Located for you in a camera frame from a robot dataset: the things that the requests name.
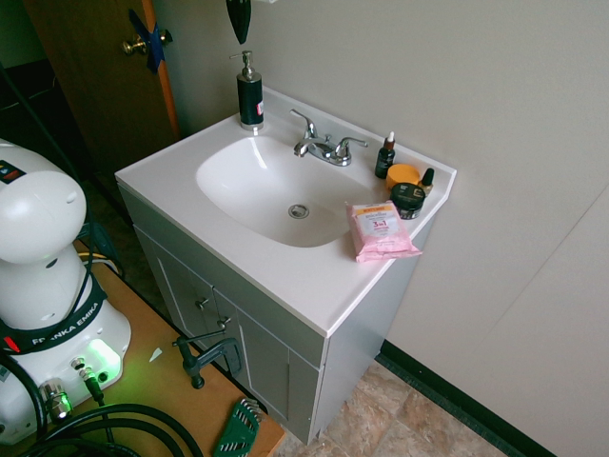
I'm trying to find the brown wooden door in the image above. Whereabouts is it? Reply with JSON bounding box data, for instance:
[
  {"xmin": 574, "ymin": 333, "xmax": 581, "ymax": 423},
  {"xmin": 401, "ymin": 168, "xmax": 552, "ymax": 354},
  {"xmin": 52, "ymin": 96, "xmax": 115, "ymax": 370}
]
[{"xmin": 28, "ymin": 0, "xmax": 182, "ymax": 191}]

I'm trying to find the chrome two-handle faucet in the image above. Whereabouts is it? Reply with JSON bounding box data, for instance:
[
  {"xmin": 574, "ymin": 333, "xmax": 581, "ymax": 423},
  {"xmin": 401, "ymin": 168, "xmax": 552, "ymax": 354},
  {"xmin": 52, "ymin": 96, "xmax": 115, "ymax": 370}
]
[{"xmin": 289, "ymin": 109, "xmax": 370, "ymax": 169}]

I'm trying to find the thick black cable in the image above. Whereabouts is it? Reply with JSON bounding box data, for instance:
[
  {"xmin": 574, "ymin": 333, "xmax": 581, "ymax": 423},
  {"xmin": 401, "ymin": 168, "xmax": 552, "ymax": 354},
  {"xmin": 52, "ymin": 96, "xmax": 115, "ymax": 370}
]
[{"xmin": 0, "ymin": 361, "xmax": 206, "ymax": 457}]

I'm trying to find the black round jar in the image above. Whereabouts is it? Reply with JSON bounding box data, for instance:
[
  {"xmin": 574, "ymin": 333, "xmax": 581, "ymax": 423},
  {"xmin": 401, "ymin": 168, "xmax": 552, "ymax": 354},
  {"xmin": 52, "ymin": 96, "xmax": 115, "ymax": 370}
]
[{"xmin": 388, "ymin": 182, "xmax": 427, "ymax": 221}]

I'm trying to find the orange round jar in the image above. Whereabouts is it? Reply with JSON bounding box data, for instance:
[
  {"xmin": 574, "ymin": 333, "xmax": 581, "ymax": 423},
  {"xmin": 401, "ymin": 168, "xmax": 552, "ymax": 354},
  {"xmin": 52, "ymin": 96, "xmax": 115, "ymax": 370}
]
[{"xmin": 385, "ymin": 163, "xmax": 422, "ymax": 190}]

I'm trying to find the black sanitizer pump dispenser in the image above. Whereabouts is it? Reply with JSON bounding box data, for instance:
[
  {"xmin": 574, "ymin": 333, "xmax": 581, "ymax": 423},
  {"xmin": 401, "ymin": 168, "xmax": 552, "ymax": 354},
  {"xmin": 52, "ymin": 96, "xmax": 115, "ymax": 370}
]
[{"xmin": 228, "ymin": 50, "xmax": 266, "ymax": 132}]

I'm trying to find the blue tape strip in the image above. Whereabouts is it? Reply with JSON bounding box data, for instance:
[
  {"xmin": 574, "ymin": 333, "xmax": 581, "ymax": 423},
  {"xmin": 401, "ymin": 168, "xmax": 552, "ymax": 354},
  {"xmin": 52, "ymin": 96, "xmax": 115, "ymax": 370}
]
[{"xmin": 127, "ymin": 9, "xmax": 168, "ymax": 75}]

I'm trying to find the green hex key set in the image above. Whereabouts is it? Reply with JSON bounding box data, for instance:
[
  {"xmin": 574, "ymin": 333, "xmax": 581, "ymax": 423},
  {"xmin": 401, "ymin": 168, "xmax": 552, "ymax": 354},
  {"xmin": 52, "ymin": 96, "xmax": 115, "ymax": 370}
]
[{"xmin": 211, "ymin": 398, "xmax": 265, "ymax": 457}]

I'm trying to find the small gold-capped bottle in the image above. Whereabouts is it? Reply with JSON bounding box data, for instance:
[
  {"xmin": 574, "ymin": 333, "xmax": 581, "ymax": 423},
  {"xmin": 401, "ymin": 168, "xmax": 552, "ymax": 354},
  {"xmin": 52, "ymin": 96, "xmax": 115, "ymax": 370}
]
[{"xmin": 418, "ymin": 167, "xmax": 437, "ymax": 198}]

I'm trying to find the dark dropper bottle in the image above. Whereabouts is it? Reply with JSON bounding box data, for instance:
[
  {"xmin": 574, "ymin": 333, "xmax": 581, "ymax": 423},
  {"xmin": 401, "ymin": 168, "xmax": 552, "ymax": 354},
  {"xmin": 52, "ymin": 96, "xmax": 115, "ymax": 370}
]
[{"xmin": 374, "ymin": 130, "xmax": 398, "ymax": 180}]

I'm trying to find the pink wipes pack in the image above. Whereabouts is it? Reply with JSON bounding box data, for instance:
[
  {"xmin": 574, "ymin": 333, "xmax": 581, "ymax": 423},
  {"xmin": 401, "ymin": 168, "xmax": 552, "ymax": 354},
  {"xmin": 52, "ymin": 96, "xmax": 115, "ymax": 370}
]
[{"xmin": 344, "ymin": 200, "xmax": 423, "ymax": 264}]

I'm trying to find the grey vanity cabinet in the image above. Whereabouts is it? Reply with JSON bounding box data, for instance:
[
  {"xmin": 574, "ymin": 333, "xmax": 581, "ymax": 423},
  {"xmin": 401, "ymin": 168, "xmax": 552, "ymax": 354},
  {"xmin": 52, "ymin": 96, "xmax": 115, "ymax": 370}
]
[{"xmin": 117, "ymin": 185, "xmax": 434, "ymax": 447}]

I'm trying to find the black C-clamp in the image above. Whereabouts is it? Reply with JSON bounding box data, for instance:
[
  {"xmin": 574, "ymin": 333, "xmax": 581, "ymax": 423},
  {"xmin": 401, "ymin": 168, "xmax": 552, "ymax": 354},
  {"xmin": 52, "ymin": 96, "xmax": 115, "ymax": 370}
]
[{"xmin": 171, "ymin": 332, "xmax": 245, "ymax": 390}]

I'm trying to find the white sink countertop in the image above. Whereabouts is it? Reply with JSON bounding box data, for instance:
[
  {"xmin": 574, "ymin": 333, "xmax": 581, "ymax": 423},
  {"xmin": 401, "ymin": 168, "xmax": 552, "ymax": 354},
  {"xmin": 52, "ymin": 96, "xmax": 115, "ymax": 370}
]
[{"xmin": 114, "ymin": 85, "xmax": 458, "ymax": 339}]

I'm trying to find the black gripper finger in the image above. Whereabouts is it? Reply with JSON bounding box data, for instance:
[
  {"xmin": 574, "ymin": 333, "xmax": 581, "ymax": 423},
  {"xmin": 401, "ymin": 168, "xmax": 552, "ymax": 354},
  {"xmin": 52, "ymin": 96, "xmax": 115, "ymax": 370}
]
[
  {"xmin": 242, "ymin": 0, "xmax": 256, "ymax": 43},
  {"xmin": 227, "ymin": 0, "xmax": 243, "ymax": 42}
]

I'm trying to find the wooden table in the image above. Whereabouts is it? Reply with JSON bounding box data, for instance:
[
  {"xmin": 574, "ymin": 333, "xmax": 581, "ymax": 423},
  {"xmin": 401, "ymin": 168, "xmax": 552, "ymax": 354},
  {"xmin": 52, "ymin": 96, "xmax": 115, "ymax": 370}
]
[{"xmin": 0, "ymin": 237, "xmax": 286, "ymax": 457}]

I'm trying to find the brass door knob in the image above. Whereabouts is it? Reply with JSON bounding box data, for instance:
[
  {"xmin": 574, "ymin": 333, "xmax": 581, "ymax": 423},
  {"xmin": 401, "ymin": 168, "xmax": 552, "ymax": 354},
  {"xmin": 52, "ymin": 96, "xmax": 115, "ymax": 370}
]
[{"xmin": 120, "ymin": 36, "xmax": 148, "ymax": 58}]

